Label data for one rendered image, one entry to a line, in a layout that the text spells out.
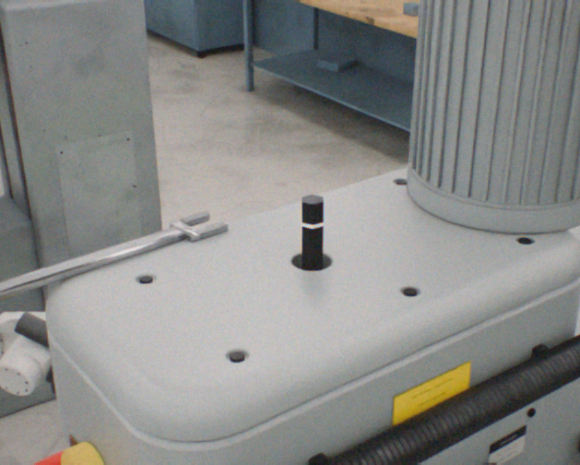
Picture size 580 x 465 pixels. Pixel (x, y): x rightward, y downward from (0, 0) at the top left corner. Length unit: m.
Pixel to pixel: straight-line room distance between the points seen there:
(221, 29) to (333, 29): 1.16
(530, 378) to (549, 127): 0.22
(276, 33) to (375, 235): 7.51
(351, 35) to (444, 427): 6.78
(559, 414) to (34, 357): 0.77
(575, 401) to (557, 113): 0.33
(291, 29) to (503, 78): 7.32
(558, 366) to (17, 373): 0.83
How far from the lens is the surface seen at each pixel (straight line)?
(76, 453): 0.78
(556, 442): 1.04
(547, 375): 0.85
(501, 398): 0.81
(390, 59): 7.15
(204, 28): 8.21
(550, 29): 0.82
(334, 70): 7.10
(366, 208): 0.91
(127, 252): 0.83
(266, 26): 8.45
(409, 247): 0.84
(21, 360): 1.41
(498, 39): 0.82
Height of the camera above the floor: 2.28
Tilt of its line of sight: 27 degrees down
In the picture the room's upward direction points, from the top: straight up
